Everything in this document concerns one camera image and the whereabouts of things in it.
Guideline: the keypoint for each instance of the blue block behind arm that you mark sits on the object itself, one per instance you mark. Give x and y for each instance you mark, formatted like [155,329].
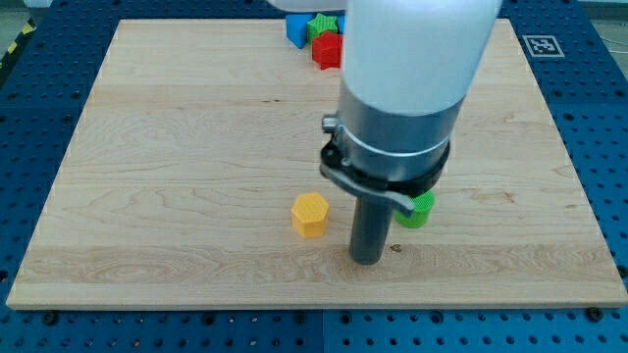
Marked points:
[340,24]

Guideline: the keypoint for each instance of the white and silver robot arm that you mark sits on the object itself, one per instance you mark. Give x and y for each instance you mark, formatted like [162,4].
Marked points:
[406,67]

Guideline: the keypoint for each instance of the yellow hexagon block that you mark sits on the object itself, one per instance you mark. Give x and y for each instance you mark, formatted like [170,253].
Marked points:
[310,215]

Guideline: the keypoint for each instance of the green circle block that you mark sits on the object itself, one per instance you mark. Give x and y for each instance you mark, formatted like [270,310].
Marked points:
[423,205]

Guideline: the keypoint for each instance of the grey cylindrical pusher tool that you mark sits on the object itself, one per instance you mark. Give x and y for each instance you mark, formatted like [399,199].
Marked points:
[369,231]

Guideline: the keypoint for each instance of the red star block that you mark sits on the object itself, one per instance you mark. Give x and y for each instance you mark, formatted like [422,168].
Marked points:
[327,49]

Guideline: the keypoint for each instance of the light wooden board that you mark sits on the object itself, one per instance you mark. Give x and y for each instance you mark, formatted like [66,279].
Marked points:
[196,138]

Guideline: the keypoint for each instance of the blue cube block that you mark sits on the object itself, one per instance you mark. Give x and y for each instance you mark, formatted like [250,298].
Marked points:
[296,28]

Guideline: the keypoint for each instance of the green star block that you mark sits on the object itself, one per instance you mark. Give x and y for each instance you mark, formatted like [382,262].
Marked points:
[319,24]

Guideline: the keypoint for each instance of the black and white fiducial tag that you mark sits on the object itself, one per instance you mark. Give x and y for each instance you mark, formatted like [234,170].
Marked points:
[542,46]

